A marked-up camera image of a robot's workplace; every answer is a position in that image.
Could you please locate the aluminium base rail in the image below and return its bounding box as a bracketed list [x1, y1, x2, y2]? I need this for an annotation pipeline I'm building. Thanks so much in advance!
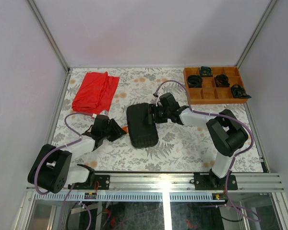
[24, 172, 284, 202]

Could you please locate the black plastic tool case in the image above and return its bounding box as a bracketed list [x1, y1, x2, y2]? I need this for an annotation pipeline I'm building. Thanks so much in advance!
[126, 103, 159, 149]

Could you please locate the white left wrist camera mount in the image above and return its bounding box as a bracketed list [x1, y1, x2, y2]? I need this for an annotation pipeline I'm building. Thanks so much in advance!
[91, 110, 108, 118]

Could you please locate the red folded cloth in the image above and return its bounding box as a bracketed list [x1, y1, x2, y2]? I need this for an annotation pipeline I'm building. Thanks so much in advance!
[72, 72, 120, 114]

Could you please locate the black strap bundle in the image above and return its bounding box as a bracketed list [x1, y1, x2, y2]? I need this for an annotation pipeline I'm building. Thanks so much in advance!
[198, 66, 213, 78]
[229, 84, 252, 100]
[187, 74, 203, 89]
[214, 74, 229, 88]

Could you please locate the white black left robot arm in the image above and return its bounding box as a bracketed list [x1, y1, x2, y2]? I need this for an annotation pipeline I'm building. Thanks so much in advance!
[27, 115, 127, 195]

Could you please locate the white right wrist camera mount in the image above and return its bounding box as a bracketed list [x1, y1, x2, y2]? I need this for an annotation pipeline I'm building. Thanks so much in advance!
[155, 97, 162, 107]

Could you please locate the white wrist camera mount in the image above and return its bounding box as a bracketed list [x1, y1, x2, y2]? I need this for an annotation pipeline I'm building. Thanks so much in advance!
[155, 97, 162, 107]
[91, 110, 108, 118]

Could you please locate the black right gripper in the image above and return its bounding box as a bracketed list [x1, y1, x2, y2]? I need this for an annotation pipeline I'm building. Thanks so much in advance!
[143, 104, 170, 126]

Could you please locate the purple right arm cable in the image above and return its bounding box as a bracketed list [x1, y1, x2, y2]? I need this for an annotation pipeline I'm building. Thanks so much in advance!
[153, 80, 255, 173]

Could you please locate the orange compartment tray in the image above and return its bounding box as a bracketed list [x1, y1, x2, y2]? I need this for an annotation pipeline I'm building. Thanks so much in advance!
[183, 67, 248, 104]

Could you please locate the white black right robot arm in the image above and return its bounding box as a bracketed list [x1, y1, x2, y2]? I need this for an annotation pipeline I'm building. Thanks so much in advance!
[146, 93, 248, 189]

